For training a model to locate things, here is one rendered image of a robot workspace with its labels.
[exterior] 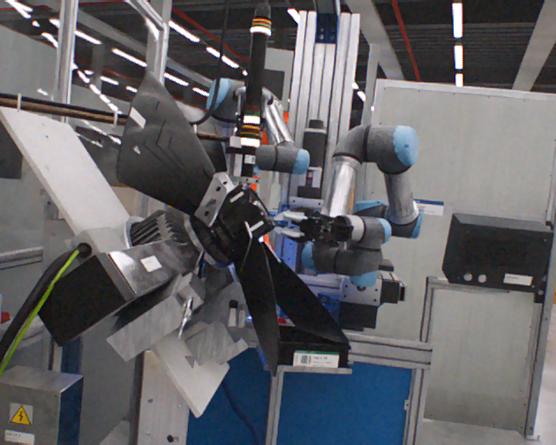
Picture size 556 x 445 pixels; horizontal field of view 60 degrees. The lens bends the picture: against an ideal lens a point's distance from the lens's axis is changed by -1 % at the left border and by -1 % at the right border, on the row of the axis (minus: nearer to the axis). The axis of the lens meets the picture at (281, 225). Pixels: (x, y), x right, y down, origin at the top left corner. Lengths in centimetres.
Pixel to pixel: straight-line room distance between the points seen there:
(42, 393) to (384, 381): 96
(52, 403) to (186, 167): 51
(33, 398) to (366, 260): 85
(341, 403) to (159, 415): 69
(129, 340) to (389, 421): 101
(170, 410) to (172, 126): 56
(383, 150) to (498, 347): 194
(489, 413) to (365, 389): 179
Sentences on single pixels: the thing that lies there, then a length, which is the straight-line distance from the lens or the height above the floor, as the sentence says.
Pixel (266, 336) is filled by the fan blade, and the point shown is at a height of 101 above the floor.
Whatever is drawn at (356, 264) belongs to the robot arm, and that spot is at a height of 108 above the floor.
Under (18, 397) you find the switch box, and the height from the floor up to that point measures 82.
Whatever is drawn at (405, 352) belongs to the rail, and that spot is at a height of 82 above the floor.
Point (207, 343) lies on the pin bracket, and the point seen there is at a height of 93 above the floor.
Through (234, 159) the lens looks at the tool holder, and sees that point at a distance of 110.
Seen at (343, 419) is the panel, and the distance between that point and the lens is 161.
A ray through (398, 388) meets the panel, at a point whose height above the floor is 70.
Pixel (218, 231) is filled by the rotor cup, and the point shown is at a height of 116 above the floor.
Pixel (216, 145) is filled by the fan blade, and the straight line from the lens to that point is 115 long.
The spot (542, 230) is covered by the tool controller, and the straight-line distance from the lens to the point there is 153.
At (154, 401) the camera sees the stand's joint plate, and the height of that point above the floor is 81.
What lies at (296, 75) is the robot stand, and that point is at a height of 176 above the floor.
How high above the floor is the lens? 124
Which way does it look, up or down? 3 degrees down
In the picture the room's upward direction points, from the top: 6 degrees clockwise
